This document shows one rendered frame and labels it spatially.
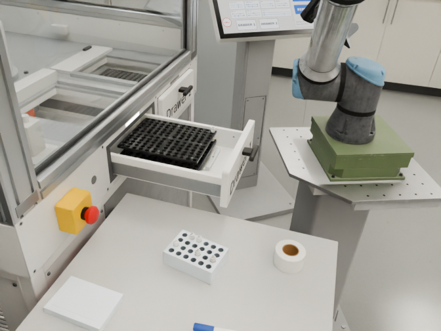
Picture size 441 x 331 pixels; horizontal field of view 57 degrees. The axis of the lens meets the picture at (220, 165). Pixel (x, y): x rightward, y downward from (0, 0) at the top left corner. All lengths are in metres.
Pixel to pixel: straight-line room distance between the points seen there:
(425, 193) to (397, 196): 0.10
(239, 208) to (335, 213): 0.94
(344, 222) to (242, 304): 0.66
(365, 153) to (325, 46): 0.35
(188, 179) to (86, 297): 0.36
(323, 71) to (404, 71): 3.02
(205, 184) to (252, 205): 1.29
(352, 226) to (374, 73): 0.53
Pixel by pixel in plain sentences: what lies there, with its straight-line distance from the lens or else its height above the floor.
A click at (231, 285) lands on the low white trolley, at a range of 0.92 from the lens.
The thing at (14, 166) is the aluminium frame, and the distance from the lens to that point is 0.79.
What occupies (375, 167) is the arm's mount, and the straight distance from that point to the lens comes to 1.31.
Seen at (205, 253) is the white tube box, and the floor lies 0.80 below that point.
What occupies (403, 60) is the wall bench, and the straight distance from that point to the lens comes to 4.13.
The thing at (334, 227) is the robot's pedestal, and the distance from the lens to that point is 1.45.
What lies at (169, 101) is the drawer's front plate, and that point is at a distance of 1.35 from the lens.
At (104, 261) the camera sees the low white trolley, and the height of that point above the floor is 0.76.
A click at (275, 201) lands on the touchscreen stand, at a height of 0.03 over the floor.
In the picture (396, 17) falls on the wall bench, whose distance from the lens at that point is 4.02.
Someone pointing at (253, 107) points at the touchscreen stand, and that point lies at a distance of 2.14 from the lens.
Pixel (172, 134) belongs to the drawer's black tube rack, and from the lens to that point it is 1.15.
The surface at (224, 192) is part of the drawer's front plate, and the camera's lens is 0.98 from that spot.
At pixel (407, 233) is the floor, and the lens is 2.45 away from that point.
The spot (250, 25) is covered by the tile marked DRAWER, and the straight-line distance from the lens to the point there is 1.88.
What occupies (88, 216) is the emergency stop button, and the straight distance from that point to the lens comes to 0.91.
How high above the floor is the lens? 1.46
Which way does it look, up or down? 33 degrees down
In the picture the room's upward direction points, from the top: 4 degrees clockwise
